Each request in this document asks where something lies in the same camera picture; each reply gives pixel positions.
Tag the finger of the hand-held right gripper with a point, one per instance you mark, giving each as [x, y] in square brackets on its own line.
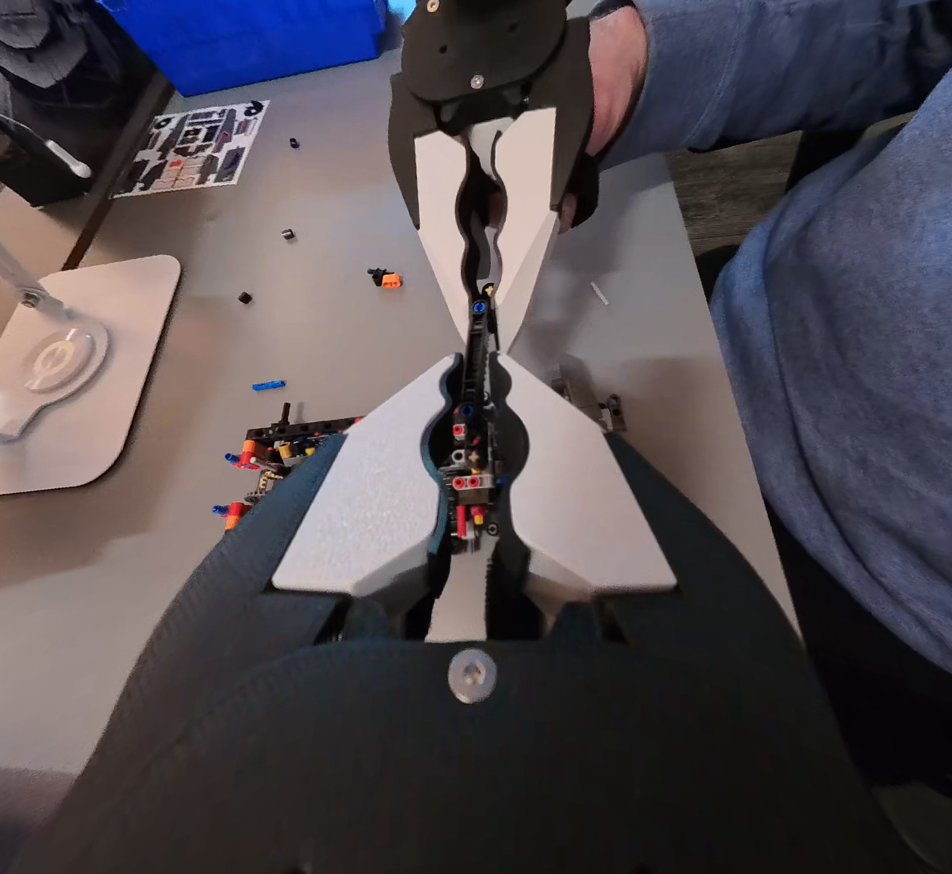
[532, 197]
[439, 205]

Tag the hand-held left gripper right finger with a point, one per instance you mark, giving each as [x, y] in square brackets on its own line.
[587, 517]

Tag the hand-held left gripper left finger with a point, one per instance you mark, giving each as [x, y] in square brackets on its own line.
[357, 509]

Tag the black lego beam assembly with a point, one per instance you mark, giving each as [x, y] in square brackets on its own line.
[476, 383]

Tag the person's right forearm blue sleeve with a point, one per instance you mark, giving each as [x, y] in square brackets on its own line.
[744, 34]

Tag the orange and black lego connector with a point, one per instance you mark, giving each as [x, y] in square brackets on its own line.
[387, 279]

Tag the multicoloured lego chassis assembly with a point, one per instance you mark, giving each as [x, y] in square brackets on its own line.
[297, 435]

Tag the grey lego piece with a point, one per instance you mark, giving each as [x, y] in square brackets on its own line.
[587, 398]

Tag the blue lego axle pin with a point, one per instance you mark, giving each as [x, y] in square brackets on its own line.
[268, 385]

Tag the dark lego set box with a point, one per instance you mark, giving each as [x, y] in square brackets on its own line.
[44, 34]

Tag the person's right hand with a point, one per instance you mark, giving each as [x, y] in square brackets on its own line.
[613, 86]

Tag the small white stick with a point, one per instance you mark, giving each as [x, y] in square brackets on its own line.
[599, 292]

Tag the blue plastic bin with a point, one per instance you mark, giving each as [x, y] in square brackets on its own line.
[260, 26]

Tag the sticker sheet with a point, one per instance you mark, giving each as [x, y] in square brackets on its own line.
[193, 145]

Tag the white desk stand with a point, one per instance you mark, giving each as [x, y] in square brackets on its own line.
[126, 368]

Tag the person's leg dark pants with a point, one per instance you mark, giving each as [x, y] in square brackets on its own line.
[855, 628]

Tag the person's torso blue sweater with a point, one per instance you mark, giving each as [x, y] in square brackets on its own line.
[855, 368]

